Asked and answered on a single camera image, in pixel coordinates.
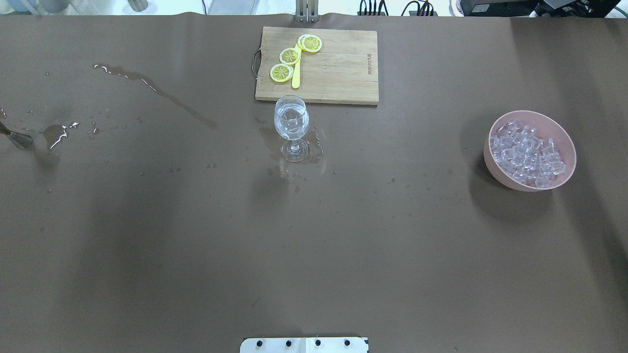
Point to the clear wine glass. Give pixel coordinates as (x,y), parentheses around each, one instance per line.
(291,121)

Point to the yellow plastic stick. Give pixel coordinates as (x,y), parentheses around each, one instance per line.
(296,76)

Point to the bamboo cutting board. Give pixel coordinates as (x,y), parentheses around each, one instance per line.
(344,71)

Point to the middle lemon slice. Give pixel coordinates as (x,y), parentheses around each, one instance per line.
(290,56)

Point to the far lemon slice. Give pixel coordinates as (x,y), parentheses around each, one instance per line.
(310,43)

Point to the pink bowl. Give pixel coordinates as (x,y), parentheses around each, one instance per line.
(547,128)

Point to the lemon slice near handle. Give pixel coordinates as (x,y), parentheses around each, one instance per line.
(281,73)

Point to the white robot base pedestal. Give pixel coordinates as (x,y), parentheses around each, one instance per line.
(305,345)

